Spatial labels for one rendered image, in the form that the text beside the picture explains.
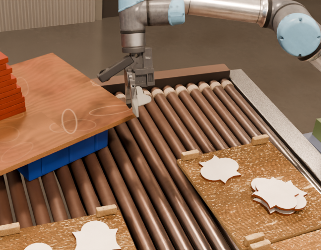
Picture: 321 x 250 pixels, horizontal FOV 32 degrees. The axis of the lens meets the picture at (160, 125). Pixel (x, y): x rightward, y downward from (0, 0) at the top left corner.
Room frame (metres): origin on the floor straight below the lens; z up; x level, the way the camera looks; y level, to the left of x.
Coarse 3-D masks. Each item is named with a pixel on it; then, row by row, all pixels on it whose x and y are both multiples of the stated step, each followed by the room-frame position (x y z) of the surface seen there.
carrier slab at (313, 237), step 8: (312, 232) 1.17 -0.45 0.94; (320, 232) 1.17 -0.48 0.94; (288, 240) 1.13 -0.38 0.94; (296, 240) 1.13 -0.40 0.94; (304, 240) 1.13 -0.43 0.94; (312, 240) 1.14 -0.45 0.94; (320, 240) 1.14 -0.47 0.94; (272, 248) 1.09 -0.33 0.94; (280, 248) 1.10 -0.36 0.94; (288, 248) 1.10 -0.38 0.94; (296, 248) 1.10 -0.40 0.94; (304, 248) 1.10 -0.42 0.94; (312, 248) 1.11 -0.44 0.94; (320, 248) 1.11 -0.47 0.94
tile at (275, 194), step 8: (256, 184) 1.31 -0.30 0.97; (264, 184) 1.32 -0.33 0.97; (272, 184) 1.32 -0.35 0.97; (280, 184) 1.32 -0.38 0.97; (256, 192) 1.27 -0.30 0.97; (264, 192) 1.28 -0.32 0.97; (272, 192) 1.28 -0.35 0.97; (280, 192) 1.28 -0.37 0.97; (288, 192) 1.29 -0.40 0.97; (296, 192) 1.29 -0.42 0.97; (264, 200) 1.25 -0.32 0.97; (272, 200) 1.24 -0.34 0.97; (280, 200) 1.25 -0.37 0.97; (288, 200) 1.25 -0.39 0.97; (296, 200) 1.25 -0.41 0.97; (280, 208) 1.22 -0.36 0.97; (288, 208) 1.22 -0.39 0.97
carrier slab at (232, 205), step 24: (264, 144) 1.57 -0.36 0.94; (192, 168) 1.41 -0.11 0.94; (240, 168) 1.43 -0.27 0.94; (264, 168) 1.44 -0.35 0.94; (288, 168) 1.45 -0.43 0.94; (216, 192) 1.30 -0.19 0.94; (240, 192) 1.31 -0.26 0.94; (312, 192) 1.34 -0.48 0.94; (216, 216) 1.21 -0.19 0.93; (240, 216) 1.21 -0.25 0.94; (264, 216) 1.22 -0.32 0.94; (288, 216) 1.22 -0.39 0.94; (312, 216) 1.23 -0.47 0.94; (240, 240) 1.11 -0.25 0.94
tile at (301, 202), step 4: (272, 180) 1.35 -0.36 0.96; (276, 180) 1.35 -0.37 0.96; (284, 184) 1.34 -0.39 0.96; (288, 184) 1.34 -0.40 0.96; (292, 184) 1.34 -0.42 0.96; (292, 188) 1.32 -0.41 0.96; (296, 188) 1.32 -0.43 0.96; (300, 192) 1.30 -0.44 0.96; (304, 192) 1.30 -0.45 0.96; (296, 196) 1.28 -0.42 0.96; (300, 196) 1.28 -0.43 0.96; (304, 196) 1.30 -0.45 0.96; (300, 200) 1.27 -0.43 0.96; (304, 200) 1.27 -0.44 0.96; (300, 204) 1.25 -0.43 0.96; (304, 204) 1.25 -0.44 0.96; (296, 208) 1.23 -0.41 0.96; (300, 208) 1.23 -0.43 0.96
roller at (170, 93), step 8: (168, 88) 1.91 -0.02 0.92; (168, 96) 1.87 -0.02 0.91; (176, 96) 1.86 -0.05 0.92; (176, 104) 1.81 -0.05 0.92; (176, 112) 1.78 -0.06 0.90; (184, 112) 1.75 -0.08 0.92; (184, 120) 1.72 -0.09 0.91; (192, 120) 1.70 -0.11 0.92; (192, 128) 1.66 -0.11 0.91; (200, 128) 1.67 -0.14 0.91; (192, 136) 1.64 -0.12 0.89; (200, 136) 1.61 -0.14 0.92; (200, 144) 1.58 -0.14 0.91; (208, 144) 1.56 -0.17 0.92; (208, 152) 1.53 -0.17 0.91
